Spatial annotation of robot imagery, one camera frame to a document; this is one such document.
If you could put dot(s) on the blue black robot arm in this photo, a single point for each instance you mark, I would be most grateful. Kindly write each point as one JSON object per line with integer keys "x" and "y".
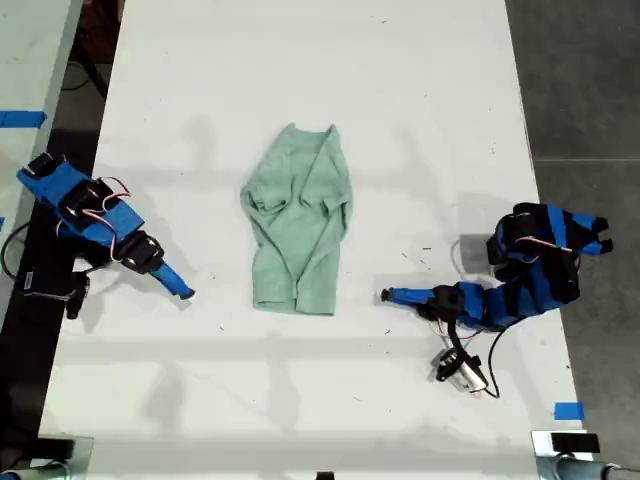
{"x": 80, "y": 200}
{"x": 540, "y": 280}

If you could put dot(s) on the small black box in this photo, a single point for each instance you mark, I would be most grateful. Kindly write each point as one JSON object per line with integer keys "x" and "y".
{"x": 56, "y": 446}
{"x": 575, "y": 443}

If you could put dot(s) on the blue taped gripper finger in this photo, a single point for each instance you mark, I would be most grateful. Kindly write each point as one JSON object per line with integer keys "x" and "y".
{"x": 175, "y": 281}
{"x": 412, "y": 296}

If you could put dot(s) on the small black clip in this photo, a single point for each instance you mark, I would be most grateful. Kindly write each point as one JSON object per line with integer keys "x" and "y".
{"x": 325, "y": 476}

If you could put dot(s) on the square blue tape piece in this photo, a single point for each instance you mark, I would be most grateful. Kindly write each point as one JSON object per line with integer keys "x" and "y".
{"x": 569, "y": 411}

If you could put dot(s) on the black silver camera box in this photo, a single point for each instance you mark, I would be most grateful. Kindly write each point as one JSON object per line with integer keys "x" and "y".
{"x": 462, "y": 370}

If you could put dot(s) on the pale green T-shirt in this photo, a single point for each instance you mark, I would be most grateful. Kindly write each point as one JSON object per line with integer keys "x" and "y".
{"x": 300, "y": 220}

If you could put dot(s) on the white side table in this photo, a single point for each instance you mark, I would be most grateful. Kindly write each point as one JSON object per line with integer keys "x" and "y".
{"x": 30, "y": 55}

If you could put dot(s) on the metal table bracket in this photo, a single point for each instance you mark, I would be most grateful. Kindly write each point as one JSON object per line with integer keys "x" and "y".
{"x": 82, "y": 455}
{"x": 542, "y": 445}

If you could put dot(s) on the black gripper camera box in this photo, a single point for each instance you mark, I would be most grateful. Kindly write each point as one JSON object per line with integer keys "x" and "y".
{"x": 45, "y": 285}

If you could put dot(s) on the long blue tape strip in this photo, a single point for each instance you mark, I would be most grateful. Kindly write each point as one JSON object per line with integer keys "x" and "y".
{"x": 22, "y": 119}

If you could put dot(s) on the black camera stalk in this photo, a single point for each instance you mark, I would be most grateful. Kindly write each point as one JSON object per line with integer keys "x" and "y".
{"x": 77, "y": 300}
{"x": 456, "y": 337}

